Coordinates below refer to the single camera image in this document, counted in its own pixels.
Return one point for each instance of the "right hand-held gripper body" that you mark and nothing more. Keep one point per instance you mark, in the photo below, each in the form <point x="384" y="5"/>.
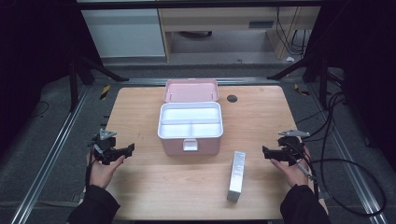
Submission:
<point x="292" y="147"/>

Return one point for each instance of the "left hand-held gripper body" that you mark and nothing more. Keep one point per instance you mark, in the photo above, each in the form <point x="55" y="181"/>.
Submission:
<point x="106" y="149"/>

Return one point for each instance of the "white and silver carton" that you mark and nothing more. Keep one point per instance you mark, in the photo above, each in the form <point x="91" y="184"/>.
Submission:
<point x="236" y="174"/>

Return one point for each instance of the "pink storage box with lid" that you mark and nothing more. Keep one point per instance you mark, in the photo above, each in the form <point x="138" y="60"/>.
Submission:
<point x="174" y="150"/>

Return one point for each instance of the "white tray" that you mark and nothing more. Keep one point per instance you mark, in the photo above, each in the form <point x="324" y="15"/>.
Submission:
<point x="174" y="130"/>

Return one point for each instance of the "person's left hand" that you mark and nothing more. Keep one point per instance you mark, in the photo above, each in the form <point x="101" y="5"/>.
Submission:
<point x="101" y="174"/>

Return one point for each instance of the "person's right hand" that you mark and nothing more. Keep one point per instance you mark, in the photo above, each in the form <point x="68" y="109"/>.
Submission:
<point x="295" y="175"/>

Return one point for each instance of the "dark round table grommet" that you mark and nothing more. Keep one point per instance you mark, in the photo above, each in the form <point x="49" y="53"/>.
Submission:
<point x="232" y="98"/>

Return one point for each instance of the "black metal stand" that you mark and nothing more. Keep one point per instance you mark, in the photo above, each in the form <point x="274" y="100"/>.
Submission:
<point x="323" y="84"/>
<point x="73" y="84"/>

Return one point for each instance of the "white paper scrap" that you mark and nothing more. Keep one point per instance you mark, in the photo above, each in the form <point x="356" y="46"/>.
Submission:
<point x="290" y="59"/>

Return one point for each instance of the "white cabinet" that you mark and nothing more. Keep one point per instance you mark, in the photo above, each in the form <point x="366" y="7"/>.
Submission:
<point x="124" y="34"/>

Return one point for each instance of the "light wooden desk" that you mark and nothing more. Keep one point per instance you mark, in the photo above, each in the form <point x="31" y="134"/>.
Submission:
<point x="218" y="18"/>

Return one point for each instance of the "aluminium floor rail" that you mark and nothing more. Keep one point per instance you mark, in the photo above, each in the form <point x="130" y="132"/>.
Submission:
<point x="348" y="161"/>
<point x="46" y="165"/>

